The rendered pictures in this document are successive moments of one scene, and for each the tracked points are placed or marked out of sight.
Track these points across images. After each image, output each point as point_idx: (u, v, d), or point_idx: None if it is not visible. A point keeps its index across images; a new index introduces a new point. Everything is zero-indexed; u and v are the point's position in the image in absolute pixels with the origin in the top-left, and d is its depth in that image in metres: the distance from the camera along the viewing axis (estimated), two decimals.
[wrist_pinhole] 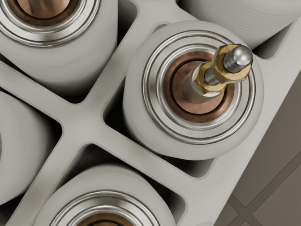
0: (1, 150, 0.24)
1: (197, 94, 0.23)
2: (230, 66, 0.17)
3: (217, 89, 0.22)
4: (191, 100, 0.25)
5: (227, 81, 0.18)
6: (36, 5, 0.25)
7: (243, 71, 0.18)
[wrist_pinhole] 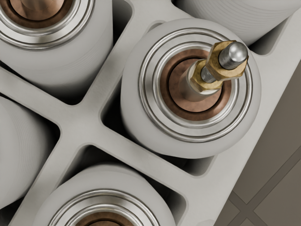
0: None
1: (194, 93, 0.23)
2: (225, 63, 0.17)
3: (214, 87, 0.22)
4: (189, 98, 0.25)
5: (223, 78, 0.18)
6: (29, 7, 0.25)
7: (239, 67, 0.18)
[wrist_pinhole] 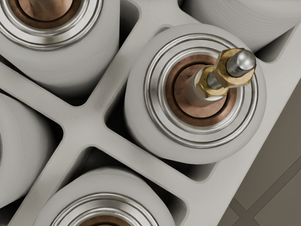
0: (2, 154, 0.24)
1: (199, 98, 0.23)
2: (233, 70, 0.17)
3: (220, 93, 0.22)
4: (194, 103, 0.25)
5: (230, 85, 0.18)
6: (37, 7, 0.25)
7: (247, 75, 0.18)
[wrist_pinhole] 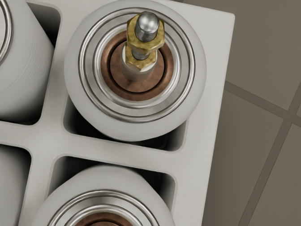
0: None
1: None
2: None
3: None
4: None
5: None
6: None
7: None
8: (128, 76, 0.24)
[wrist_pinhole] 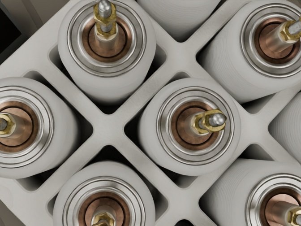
0: (96, 76, 0.37)
1: (113, 213, 0.33)
2: None
3: (108, 217, 0.32)
4: (112, 209, 0.36)
5: None
6: (186, 119, 0.37)
7: None
8: None
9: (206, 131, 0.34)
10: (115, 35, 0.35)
